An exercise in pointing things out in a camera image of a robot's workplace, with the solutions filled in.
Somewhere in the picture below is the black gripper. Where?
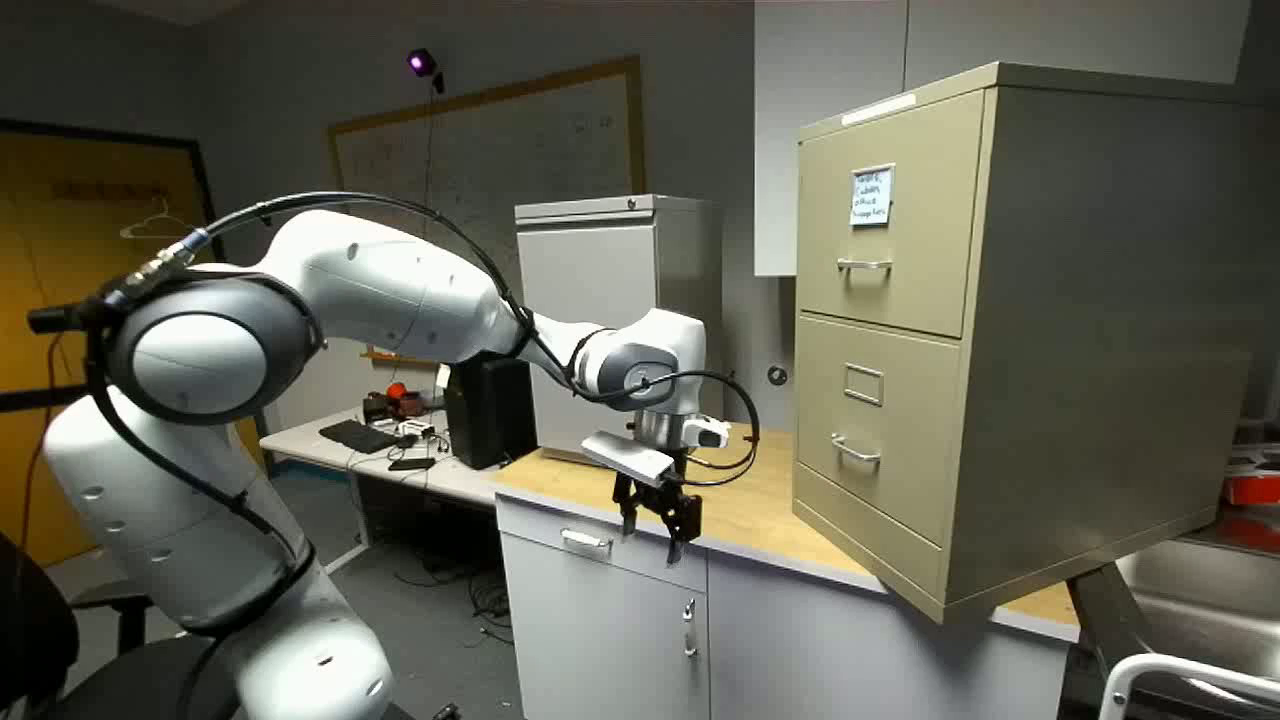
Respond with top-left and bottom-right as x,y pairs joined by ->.
609,452 -> 710,570

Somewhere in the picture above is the beige drawer with label holder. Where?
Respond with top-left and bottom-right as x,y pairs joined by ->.
792,308 -> 977,554

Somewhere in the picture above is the grey two-drawer filing cabinet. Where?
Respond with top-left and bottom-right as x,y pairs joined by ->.
513,192 -> 716,466

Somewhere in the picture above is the beige drawer with paper label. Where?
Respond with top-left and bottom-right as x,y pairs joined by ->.
792,90 -> 994,342

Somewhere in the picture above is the white counter base cabinet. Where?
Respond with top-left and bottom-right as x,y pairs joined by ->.
491,491 -> 1077,720

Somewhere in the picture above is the black box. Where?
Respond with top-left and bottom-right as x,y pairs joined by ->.
445,350 -> 541,474

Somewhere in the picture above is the red tool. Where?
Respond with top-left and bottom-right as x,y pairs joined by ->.
363,380 -> 432,424

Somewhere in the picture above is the black keyboard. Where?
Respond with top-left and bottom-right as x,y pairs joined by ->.
317,418 -> 402,455

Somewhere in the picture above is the white desk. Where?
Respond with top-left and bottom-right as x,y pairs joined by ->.
258,404 -> 513,511

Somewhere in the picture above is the wood-framed whiteboard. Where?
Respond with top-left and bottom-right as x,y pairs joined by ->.
324,52 -> 651,378

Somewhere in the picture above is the white paper label card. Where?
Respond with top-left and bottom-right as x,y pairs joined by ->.
844,161 -> 902,232

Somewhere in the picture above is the beige metal filing cabinet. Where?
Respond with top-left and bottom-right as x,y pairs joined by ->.
787,57 -> 1266,629

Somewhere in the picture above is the metal sink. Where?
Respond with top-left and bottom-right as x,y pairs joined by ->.
1115,527 -> 1280,689

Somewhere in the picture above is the white clothes hanger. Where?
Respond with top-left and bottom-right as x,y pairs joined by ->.
115,197 -> 210,250

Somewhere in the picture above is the red container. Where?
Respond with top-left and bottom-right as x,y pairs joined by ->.
1221,455 -> 1280,555

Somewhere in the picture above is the black office chair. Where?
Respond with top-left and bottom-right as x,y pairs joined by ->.
0,532 -> 245,720

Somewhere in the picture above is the yellow door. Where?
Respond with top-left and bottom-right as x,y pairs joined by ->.
0,115 -> 273,574

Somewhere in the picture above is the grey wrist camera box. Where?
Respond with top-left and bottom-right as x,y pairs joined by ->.
581,431 -> 680,490

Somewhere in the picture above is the camera with purple light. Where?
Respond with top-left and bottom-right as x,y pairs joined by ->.
406,44 -> 449,96

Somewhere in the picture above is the white metal tube frame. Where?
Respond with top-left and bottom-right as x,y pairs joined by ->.
1096,647 -> 1280,720

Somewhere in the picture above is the black stereo camera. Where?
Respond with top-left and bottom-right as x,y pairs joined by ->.
24,301 -> 107,336

